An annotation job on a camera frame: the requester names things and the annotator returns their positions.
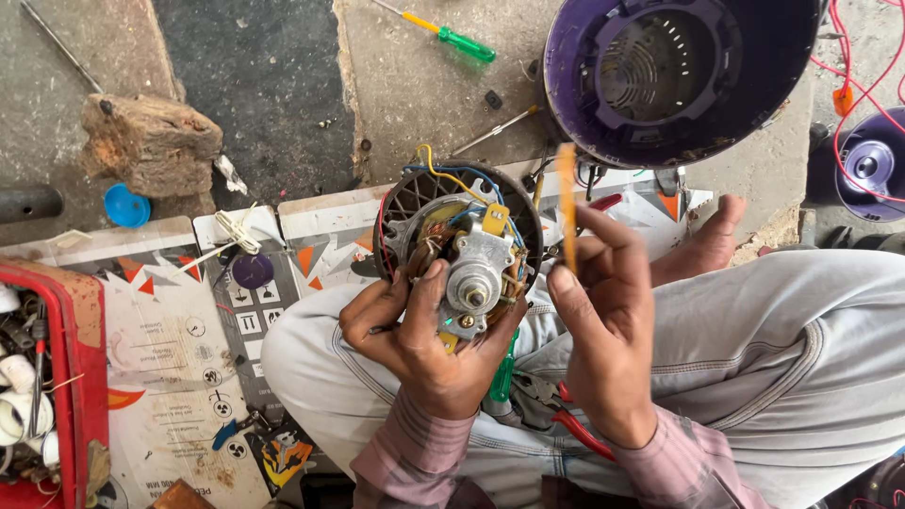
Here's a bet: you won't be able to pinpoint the person's left hand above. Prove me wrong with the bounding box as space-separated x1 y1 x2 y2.
339 259 529 422

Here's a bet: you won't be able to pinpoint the person's right hand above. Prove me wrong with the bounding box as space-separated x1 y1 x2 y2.
546 204 660 451

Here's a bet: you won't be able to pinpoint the electric motor with black fan guard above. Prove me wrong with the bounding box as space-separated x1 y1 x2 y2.
372 143 546 354

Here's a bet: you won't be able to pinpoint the orange strip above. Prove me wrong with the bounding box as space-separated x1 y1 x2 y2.
554 142 581 277

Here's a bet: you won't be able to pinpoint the person's foot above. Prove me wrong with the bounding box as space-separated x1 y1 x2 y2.
649 194 748 288

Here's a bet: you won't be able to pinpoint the person's grey trousers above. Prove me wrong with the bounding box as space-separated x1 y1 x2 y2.
259 247 905 509

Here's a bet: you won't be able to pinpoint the purple round disc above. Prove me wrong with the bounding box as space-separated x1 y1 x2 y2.
231 252 276 291

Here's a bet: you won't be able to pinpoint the bare metal screwdriver shaft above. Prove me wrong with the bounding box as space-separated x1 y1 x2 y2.
448 105 543 158

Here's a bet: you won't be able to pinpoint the purple appliance housing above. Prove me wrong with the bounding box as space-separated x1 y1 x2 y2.
540 0 827 171

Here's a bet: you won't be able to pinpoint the flattened printed cardboard sheet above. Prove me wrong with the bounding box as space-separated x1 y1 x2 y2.
0 168 715 509

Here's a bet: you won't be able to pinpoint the white paper scrap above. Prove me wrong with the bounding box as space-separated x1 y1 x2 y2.
213 153 250 197

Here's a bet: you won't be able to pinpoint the blue plastic cap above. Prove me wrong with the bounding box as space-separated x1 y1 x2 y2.
103 182 152 230

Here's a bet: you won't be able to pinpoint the red toolbox with parts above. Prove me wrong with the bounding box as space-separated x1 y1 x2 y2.
0 257 112 509

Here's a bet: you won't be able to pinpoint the rough wooden block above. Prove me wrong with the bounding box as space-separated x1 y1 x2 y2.
78 92 224 199

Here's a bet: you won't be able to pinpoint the black pipe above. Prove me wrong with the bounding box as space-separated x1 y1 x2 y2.
0 184 65 226

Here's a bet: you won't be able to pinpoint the long thin metal rod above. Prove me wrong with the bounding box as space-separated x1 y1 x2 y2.
19 0 107 96

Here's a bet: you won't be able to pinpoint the red handled pliers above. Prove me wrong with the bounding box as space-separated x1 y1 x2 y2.
510 370 617 465

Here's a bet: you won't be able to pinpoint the blue handled small tool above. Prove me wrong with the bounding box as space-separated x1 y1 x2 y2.
211 416 243 453

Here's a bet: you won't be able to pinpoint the white cord bundle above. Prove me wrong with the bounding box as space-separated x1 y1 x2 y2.
173 203 264 277

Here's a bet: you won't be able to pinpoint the green handled yellow shaft screwdriver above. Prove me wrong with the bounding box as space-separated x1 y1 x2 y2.
370 0 498 65

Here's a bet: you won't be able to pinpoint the red wire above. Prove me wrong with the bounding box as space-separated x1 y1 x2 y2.
809 0 905 207

